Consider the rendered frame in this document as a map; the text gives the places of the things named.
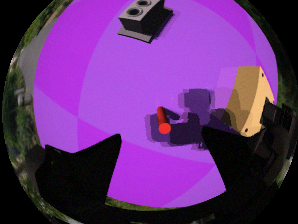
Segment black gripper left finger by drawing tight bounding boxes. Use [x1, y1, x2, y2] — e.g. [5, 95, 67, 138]
[45, 133, 121, 204]

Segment dark red peg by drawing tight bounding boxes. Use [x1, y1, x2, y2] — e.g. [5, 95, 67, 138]
[157, 107, 170, 135]

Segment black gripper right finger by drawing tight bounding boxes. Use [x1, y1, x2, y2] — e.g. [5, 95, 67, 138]
[201, 124, 271, 190]

